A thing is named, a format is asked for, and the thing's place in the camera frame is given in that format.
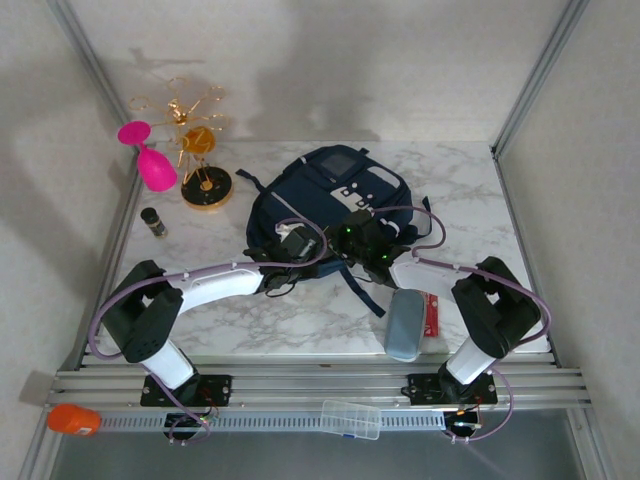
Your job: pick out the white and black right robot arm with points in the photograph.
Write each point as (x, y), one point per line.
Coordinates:
(495, 310)

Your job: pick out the small spice jar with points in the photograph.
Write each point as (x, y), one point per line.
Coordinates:
(154, 222)

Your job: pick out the aluminium mounting rail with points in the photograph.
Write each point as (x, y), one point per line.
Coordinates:
(320, 385)

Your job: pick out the navy blue backpack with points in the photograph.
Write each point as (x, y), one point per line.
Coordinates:
(310, 190)

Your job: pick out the aluminium frame post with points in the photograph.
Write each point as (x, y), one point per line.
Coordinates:
(90, 55)
(540, 75)

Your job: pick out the orange plastic cup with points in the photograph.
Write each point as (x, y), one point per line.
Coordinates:
(72, 419)

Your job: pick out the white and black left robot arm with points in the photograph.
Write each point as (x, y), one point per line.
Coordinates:
(220, 285)

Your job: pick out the grey-blue pencil case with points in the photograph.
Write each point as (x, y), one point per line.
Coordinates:
(404, 325)

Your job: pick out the white marble board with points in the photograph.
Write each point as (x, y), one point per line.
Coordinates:
(465, 170)

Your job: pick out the red booklet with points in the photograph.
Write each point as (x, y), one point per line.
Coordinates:
(433, 320)

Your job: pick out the amber wine glass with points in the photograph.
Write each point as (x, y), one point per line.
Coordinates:
(200, 141)

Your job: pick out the clear plastic organiser box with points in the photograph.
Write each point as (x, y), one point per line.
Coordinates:
(350, 420)

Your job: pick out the pink wine glass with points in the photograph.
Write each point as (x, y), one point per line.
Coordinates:
(157, 170)

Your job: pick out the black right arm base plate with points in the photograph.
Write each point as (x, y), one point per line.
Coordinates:
(420, 390)

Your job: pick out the aluminium side rail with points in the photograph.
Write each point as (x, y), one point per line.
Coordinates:
(112, 260)
(530, 250)

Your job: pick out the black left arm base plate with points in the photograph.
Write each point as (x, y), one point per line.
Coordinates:
(220, 387)

